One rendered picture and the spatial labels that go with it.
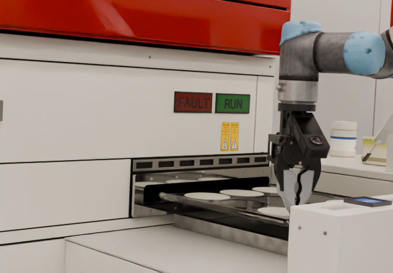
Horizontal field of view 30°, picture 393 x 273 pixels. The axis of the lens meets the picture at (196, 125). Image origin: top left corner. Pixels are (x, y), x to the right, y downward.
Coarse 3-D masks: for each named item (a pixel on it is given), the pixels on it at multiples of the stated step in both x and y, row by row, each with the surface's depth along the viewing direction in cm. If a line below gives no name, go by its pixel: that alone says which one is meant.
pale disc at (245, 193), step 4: (220, 192) 166; (224, 192) 166; (228, 192) 167; (232, 192) 167; (236, 192) 167; (240, 192) 168; (244, 192) 168; (248, 192) 168; (252, 192) 169; (256, 192) 169; (260, 192) 169
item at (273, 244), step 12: (180, 216) 163; (192, 216) 162; (180, 228) 163; (192, 228) 160; (204, 228) 157; (216, 228) 155; (228, 228) 152; (240, 228) 151; (228, 240) 152; (240, 240) 150; (252, 240) 147; (264, 240) 145; (276, 240) 142; (276, 252) 142
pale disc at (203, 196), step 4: (200, 192) 165; (188, 196) 158; (192, 196) 158; (196, 196) 158; (200, 196) 158; (204, 196) 159; (208, 196) 159; (212, 196) 159; (216, 196) 160; (220, 196) 160; (224, 196) 160; (228, 196) 160
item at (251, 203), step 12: (180, 192) 163; (192, 192) 164; (204, 192) 165; (216, 192) 166; (264, 192) 169; (312, 192) 173; (228, 204) 150; (240, 204) 151; (252, 204) 152; (264, 204) 153; (276, 204) 153; (276, 216) 138; (288, 216) 138
